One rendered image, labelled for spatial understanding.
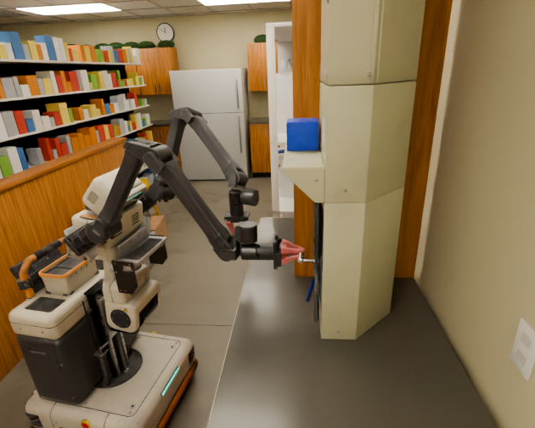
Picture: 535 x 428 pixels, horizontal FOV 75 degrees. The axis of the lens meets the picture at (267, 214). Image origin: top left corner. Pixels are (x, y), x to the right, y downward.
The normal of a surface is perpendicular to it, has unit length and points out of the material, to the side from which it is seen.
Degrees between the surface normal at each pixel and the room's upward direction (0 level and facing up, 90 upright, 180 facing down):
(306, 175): 90
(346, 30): 90
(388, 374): 0
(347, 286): 90
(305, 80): 90
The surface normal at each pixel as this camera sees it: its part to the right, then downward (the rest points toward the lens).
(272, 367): -0.04, -0.92
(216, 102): -0.08, 0.38
